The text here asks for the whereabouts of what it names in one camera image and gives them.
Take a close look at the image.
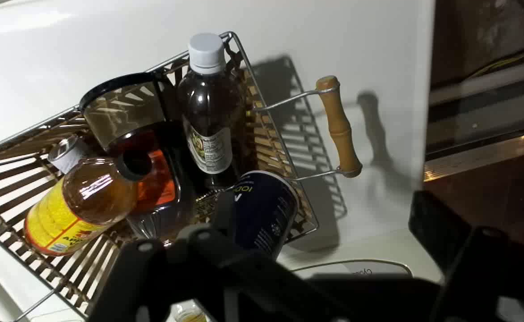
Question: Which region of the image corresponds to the reddish bottle black cap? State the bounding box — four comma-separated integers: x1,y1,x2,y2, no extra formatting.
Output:
114,128,184,219

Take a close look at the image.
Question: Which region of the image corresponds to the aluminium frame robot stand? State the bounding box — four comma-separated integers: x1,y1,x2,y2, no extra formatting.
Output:
421,56,524,185

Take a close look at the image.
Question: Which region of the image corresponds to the bronze wire basket wooden handle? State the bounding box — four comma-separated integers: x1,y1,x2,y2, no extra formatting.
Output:
0,31,364,321

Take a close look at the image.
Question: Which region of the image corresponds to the clear cup black rim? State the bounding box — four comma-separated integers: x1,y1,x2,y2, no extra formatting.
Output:
78,72,167,155

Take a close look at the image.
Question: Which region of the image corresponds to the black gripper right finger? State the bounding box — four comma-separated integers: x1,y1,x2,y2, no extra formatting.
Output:
430,226,524,322

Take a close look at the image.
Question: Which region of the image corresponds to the dark brown bottle white cap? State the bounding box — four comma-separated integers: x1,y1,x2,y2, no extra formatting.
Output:
173,33,244,194

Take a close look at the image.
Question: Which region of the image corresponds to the white washing machine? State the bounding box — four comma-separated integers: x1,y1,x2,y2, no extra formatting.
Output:
0,0,445,322

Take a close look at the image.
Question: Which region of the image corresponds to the dark blue cylindrical can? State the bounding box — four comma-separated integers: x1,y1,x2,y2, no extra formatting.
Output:
230,169,298,258

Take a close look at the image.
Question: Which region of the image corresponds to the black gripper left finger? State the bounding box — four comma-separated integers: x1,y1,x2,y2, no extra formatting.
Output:
87,239,175,322

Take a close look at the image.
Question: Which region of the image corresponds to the thin white cable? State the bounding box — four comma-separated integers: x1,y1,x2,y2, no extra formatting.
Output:
289,256,414,280

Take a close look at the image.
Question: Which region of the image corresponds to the amber bottle yellow label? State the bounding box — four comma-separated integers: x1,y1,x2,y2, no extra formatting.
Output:
23,135,141,258

